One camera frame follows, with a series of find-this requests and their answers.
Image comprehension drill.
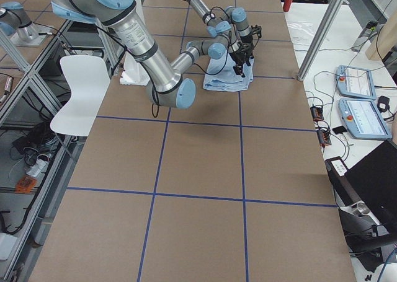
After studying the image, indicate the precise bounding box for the brown paper table cover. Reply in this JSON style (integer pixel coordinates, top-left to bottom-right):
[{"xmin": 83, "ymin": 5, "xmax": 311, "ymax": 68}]
[{"xmin": 30, "ymin": 0, "xmax": 355, "ymax": 281}]

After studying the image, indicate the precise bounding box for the white chair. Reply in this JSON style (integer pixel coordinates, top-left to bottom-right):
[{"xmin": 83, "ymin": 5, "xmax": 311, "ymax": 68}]
[{"xmin": 50, "ymin": 55, "xmax": 110, "ymax": 136}]

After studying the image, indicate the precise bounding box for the dark box with label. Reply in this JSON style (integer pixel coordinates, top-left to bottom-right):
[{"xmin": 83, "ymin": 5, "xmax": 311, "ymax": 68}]
[{"xmin": 324, "ymin": 156, "xmax": 370, "ymax": 217}]

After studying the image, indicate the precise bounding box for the light blue button shirt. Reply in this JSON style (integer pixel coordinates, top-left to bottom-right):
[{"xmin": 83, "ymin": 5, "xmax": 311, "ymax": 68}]
[{"xmin": 203, "ymin": 53, "xmax": 254, "ymax": 92}]

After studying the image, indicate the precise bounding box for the blue teach pendant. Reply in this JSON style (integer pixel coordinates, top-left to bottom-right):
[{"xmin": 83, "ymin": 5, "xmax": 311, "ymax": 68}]
[
  {"xmin": 336, "ymin": 65, "xmax": 376, "ymax": 100},
  {"xmin": 338, "ymin": 98, "xmax": 392, "ymax": 140}
]

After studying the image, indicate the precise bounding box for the near blue teach pendant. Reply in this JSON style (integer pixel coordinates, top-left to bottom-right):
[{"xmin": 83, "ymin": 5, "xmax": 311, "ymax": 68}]
[{"xmin": 338, "ymin": 98, "xmax": 392, "ymax": 140}]

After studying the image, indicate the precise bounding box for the clear plastic bag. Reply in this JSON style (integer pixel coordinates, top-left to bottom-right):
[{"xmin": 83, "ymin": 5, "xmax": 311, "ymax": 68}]
[{"xmin": 287, "ymin": 21, "xmax": 315, "ymax": 46}]

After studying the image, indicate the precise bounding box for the aluminium frame post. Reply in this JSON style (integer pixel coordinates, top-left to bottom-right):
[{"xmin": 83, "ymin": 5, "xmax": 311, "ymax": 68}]
[{"xmin": 297, "ymin": 0, "xmax": 344, "ymax": 81}]

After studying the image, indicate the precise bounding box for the orange usb hub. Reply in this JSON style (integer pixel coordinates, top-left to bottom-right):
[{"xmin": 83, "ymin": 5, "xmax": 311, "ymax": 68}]
[
  {"xmin": 317, "ymin": 128, "xmax": 332, "ymax": 148},
  {"xmin": 310, "ymin": 105, "xmax": 324, "ymax": 121}
]

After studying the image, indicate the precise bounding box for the right orange usb hub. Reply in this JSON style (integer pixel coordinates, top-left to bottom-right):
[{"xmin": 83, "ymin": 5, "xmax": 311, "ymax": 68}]
[{"xmin": 317, "ymin": 128, "xmax": 332, "ymax": 148}]

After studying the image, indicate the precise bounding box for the black laptop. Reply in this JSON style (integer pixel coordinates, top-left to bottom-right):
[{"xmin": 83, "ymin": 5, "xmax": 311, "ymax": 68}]
[{"xmin": 346, "ymin": 141, "xmax": 397, "ymax": 224}]

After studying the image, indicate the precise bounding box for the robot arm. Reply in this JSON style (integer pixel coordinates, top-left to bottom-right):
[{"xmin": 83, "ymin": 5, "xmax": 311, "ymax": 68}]
[
  {"xmin": 51, "ymin": 0, "xmax": 254, "ymax": 108},
  {"xmin": 184, "ymin": 0, "xmax": 261, "ymax": 74}
]

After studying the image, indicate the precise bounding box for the far blue teach pendant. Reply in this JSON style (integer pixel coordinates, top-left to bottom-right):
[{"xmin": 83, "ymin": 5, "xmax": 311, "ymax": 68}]
[{"xmin": 336, "ymin": 65, "xmax": 376, "ymax": 100}]

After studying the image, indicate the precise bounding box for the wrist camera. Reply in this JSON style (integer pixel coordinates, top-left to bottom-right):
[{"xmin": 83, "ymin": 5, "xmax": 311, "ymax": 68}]
[
  {"xmin": 251, "ymin": 25, "xmax": 262, "ymax": 39},
  {"xmin": 239, "ymin": 43, "xmax": 253, "ymax": 56}
]

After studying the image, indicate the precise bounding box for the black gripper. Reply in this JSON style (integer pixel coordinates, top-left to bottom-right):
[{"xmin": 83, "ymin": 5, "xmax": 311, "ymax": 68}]
[
  {"xmin": 241, "ymin": 35, "xmax": 254, "ymax": 50},
  {"xmin": 231, "ymin": 50, "xmax": 253, "ymax": 77}
]

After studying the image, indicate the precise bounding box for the left orange usb hub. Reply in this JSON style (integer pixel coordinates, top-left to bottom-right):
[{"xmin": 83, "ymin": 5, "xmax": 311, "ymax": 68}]
[{"xmin": 310, "ymin": 105, "xmax": 324, "ymax": 121}]

